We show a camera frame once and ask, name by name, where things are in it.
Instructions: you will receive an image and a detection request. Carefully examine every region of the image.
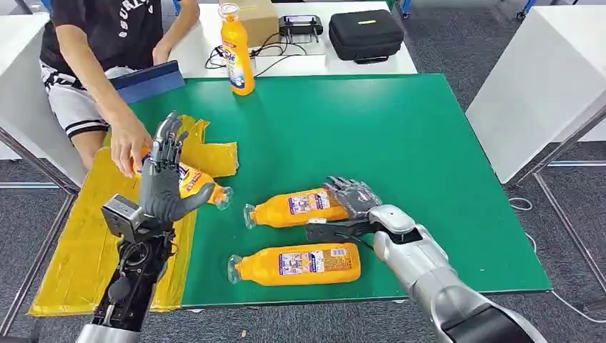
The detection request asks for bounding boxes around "person's left hand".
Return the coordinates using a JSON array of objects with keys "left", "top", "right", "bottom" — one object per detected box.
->
[{"left": 151, "top": 41, "right": 173, "bottom": 66}]

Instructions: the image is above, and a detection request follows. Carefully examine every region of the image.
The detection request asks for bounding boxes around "white table beside person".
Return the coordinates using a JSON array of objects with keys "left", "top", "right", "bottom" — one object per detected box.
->
[{"left": 0, "top": 11, "right": 89, "bottom": 337}]

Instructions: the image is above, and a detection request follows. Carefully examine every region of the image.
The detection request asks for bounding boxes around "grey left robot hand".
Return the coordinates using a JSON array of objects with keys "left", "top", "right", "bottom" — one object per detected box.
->
[{"left": 138, "top": 111, "right": 217, "bottom": 224}]

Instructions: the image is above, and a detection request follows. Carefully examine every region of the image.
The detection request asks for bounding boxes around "orange drink bottle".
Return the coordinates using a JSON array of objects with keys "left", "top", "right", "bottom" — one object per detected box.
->
[
  {"left": 227, "top": 242, "right": 362, "bottom": 288},
  {"left": 217, "top": 2, "right": 257, "bottom": 97},
  {"left": 131, "top": 152, "right": 235, "bottom": 212},
  {"left": 242, "top": 187, "right": 352, "bottom": 232}
]

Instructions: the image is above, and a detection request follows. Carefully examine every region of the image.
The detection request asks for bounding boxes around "black cable bundle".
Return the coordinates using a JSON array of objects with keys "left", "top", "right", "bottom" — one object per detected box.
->
[{"left": 204, "top": 31, "right": 309, "bottom": 79}]

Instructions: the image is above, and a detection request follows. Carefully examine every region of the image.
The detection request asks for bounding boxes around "yellow sheet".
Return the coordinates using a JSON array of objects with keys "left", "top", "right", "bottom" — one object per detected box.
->
[{"left": 27, "top": 114, "right": 239, "bottom": 317}]

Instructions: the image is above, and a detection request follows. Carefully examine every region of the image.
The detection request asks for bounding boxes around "person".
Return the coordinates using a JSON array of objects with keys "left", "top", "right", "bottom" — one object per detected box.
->
[{"left": 38, "top": 0, "right": 202, "bottom": 180}]

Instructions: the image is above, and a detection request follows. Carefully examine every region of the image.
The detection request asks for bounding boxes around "black zipped carry case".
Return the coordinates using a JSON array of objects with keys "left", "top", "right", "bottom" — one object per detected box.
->
[{"left": 327, "top": 9, "right": 406, "bottom": 65}]

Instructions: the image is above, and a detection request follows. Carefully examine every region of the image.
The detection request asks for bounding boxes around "white floor cable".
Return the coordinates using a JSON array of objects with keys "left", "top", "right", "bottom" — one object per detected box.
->
[{"left": 508, "top": 197, "right": 606, "bottom": 326}]

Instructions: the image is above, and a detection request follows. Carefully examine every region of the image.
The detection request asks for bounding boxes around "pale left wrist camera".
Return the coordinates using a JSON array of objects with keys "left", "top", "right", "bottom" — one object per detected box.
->
[{"left": 100, "top": 193, "right": 146, "bottom": 243}]

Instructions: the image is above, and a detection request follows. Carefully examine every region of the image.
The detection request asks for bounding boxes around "brown cardboard box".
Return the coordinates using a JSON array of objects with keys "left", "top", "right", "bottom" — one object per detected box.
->
[{"left": 218, "top": 0, "right": 279, "bottom": 49}]

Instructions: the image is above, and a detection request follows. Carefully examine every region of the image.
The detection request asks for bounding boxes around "green mat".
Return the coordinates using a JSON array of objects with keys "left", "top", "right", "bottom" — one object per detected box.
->
[{"left": 128, "top": 73, "right": 554, "bottom": 310}]

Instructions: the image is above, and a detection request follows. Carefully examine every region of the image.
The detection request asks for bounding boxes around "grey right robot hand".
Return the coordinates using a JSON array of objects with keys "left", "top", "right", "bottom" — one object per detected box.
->
[{"left": 304, "top": 176, "right": 384, "bottom": 244}]

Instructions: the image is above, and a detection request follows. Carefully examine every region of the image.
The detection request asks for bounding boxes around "blue tablet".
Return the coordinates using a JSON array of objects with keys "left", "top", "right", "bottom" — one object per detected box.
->
[{"left": 109, "top": 59, "right": 187, "bottom": 106}]

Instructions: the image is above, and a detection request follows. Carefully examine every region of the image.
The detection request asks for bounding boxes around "white empty table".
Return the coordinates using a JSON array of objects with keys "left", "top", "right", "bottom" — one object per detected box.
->
[{"left": 465, "top": 4, "right": 606, "bottom": 292}]

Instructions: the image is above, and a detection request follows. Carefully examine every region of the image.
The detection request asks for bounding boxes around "person's right hand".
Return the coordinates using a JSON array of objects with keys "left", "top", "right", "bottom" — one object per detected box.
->
[{"left": 109, "top": 116, "right": 154, "bottom": 180}]

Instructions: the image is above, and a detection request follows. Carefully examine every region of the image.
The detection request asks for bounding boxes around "white table with devices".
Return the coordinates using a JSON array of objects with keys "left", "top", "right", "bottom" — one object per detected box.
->
[{"left": 167, "top": 0, "right": 419, "bottom": 79}]

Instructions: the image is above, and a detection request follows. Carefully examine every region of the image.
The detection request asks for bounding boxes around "black handheld controller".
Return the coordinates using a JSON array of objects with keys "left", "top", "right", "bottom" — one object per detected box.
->
[{"left": 277, "top": 14, "right": 324, "bottom": 44}]

